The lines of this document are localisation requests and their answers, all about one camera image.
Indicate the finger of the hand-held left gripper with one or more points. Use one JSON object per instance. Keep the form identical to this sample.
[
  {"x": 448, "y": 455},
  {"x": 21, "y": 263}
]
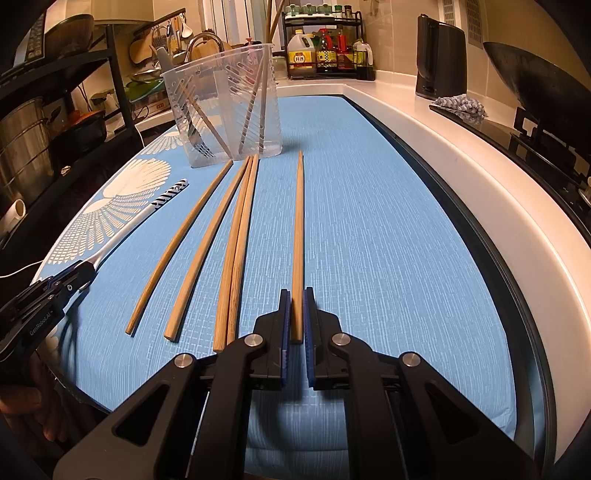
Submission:
[
  {"x": 81, "y": 274},
  {"x": 51, "y": 281}
]

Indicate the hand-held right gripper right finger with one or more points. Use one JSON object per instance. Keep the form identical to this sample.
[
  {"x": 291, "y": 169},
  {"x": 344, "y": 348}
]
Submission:
[{"x": 308, "y": 364}]

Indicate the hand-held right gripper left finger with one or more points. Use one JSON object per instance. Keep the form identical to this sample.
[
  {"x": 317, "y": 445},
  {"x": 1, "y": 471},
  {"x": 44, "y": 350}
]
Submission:
[{"x": 286, "y": 364}]

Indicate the clear plastic utensil holder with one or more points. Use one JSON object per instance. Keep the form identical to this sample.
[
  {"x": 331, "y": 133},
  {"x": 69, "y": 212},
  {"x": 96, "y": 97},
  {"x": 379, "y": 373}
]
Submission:
[{"x": 272, "y": 129}]

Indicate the person's left hand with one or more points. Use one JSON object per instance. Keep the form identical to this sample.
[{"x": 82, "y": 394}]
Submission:
[{"x": 27, "y": 406}]

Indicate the blue patterned tablecloth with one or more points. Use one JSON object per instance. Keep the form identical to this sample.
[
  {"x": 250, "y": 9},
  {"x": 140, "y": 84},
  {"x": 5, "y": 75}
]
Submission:
[{"x": 369, "y": 277}]

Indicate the steel stockpot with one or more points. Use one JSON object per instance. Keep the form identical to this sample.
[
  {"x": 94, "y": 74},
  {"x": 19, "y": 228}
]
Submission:
[{"x": 23, "y": 157}]

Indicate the black pot with orange lid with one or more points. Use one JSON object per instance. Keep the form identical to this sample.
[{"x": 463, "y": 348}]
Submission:
[{"x": 78, "y": 134}]

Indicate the green plastic basin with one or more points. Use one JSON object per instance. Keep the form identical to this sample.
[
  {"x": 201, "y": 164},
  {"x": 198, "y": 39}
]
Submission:
[{"x": 143, "y": 91}]

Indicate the black shelf rack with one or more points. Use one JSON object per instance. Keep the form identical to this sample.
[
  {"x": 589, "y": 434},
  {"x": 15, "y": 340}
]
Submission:
[{"x": 117, "y": 83}]

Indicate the steel colander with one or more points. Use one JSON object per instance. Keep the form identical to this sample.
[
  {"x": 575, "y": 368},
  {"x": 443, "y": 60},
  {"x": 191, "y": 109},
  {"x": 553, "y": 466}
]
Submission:
[{"x": 147, "y": 74}]

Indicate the hanging light wooden board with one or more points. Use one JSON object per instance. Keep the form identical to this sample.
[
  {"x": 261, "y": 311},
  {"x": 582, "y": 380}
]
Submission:
[{"x": 141, "y": 50}]

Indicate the microwave oven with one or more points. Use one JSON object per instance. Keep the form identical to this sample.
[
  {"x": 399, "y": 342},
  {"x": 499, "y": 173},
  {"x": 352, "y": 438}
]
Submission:
[{"x": 34, "y": 41}]

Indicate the dark bowl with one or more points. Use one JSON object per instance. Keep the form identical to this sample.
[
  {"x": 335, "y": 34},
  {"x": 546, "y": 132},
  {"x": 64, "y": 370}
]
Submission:
[{"x": 69, "y": 37}]

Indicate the hanging metal grater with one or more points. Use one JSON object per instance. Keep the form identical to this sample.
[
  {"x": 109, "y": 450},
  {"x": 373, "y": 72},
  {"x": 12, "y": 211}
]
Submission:
[{"x": 160, "y": 39}]

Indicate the round wooden cutting board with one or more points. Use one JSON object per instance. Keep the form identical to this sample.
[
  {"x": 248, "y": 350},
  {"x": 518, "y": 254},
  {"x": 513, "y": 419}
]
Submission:
[{"x": 217, "y": 46}]

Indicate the hanging white ladle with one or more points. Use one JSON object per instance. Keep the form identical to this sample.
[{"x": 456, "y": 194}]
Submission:
[{"x": 187, "y": 30}]

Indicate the steel kitchen faucet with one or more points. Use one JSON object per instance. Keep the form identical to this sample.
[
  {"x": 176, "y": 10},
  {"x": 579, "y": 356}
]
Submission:
[{"x": 203, "y": 37}]

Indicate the grey knitted dishcloth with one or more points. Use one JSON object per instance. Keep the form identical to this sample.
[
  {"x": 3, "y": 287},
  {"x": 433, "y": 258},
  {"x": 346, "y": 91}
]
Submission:
[{"x": 461, "y": 106}]

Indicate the kitchen window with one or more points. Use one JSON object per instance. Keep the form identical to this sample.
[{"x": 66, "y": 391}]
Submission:
[{"x": 240, "y": 18}]

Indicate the glass oil dispenser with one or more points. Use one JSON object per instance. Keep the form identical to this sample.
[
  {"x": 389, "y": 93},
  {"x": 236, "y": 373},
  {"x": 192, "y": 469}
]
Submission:
[{"x": 364, "y": 62}]

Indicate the red cap sauce bottle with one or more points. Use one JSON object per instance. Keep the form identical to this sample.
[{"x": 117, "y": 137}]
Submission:
[{"x": 326, "y": 57}]

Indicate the large cooking oil jug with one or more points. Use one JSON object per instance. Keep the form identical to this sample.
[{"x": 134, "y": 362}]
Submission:
[{"x": 301, "y": 55}]

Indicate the black gas stove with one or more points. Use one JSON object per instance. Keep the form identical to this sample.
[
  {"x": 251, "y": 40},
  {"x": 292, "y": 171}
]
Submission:
[{"x": 545, "y": 143}]

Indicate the black spice rack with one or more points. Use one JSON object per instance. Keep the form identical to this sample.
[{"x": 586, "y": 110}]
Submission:
[{"x": 359, "y": 41}]

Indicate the black electric kettle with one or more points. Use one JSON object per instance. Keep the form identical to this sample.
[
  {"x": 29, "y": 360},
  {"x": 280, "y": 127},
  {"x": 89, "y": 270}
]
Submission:
[{"x": 441, "y": 60}]

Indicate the row of spice jars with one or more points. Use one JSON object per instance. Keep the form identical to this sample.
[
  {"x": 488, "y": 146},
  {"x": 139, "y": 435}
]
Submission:
[{"x": 318, "y": 9}]

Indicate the black wok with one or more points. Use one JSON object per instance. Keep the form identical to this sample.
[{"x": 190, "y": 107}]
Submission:
[{"x": 535, "y": 78}]

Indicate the grey wall vent grille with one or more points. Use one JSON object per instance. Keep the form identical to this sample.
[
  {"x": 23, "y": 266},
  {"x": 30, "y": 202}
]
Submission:
[
  {"x": 473, "y": 21},
  {"x": 449, "y": 5}
]

